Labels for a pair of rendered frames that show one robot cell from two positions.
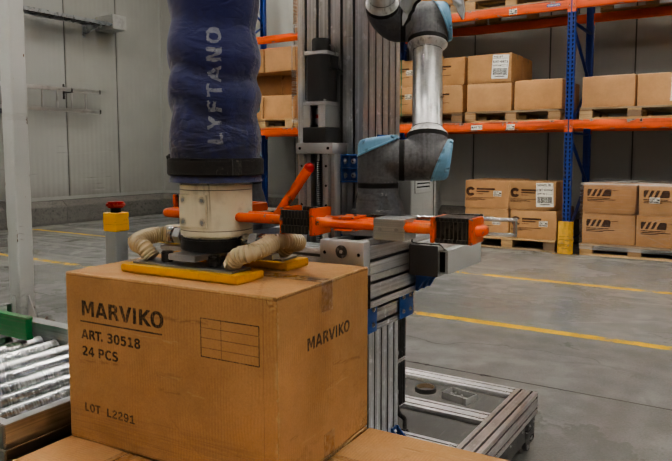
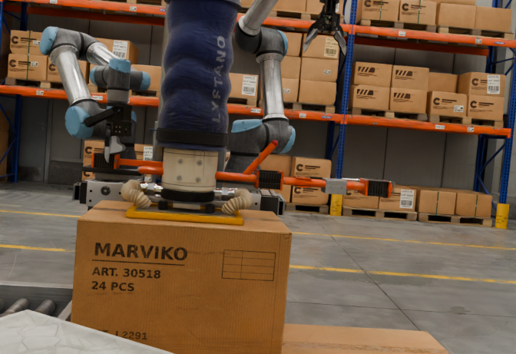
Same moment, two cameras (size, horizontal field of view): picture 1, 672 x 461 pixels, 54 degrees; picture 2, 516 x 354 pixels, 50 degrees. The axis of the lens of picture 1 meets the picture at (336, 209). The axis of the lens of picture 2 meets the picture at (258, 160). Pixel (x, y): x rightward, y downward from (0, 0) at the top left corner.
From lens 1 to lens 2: 1.13 m
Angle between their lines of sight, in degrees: 35
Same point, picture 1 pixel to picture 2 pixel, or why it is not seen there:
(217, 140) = (217, 119)
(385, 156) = (258, 134)
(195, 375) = (214, 292)
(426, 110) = (277, 104)
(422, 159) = (279, 138)
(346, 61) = not seen: hidden behind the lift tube
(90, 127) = not seen: outside the picture
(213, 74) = (217, 71)
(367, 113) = not seen: hidden behind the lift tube
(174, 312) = (199, 247)
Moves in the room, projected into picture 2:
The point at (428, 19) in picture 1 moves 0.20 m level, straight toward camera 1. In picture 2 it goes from (276, 42) to (301, 37)
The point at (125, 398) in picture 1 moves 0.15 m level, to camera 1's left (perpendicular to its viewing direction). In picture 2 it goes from (139, 319) to (85, 326)
